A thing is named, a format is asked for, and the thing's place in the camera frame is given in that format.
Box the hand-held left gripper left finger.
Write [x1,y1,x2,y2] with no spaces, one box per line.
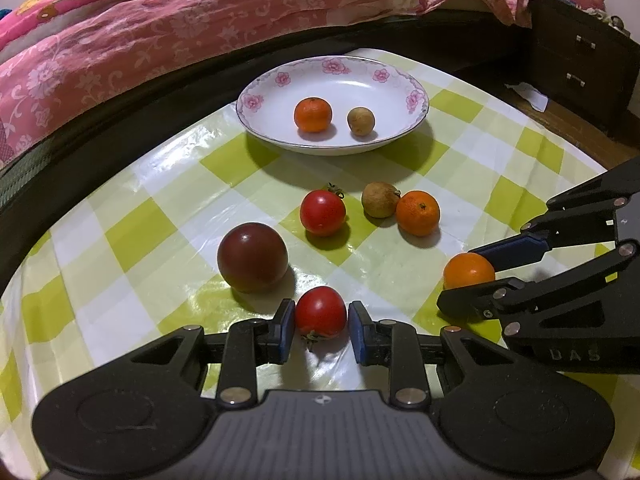
[131,299,296,407]

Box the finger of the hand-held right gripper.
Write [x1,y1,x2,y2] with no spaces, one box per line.
[469,155,640,272]
[437,241,640,336]

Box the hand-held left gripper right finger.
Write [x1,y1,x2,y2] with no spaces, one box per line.
[347,301,511,407]

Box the smooth orange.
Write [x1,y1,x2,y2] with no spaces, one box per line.
[443,253,496,291]

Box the red tomato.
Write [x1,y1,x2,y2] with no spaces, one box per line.
[300,184,347,237]
[295,286,348,352]

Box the dark purple tomato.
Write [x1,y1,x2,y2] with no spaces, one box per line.
[217,222,289,294]

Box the tangerine with dark stem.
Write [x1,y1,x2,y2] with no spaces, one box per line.
[396,190,441,237]

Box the brown longan with stem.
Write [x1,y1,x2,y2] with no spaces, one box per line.
[361,181,402,219]

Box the white floral rim plate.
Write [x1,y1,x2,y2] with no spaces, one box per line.
[236,56,430,156]

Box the white paper scrap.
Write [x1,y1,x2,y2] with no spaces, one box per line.
[505,82,551,112]

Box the green checked tablecloth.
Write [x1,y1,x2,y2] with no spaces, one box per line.
[0,47,640,480]

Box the dark wooden nightstand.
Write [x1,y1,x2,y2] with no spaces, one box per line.
[529,0,640,137]

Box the small brown longan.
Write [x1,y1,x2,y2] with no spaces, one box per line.
[347,106,376,137]

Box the small tangerine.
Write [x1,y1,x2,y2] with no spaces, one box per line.
[293,97,334,134]

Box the pink floral bedsheet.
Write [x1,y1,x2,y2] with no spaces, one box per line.
[0,0,533,166]

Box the cartoon print quilt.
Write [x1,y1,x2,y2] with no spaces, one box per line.
[0,0,151,48]

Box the dark bed frame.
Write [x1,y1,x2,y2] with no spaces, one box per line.
[0,10,532,281]

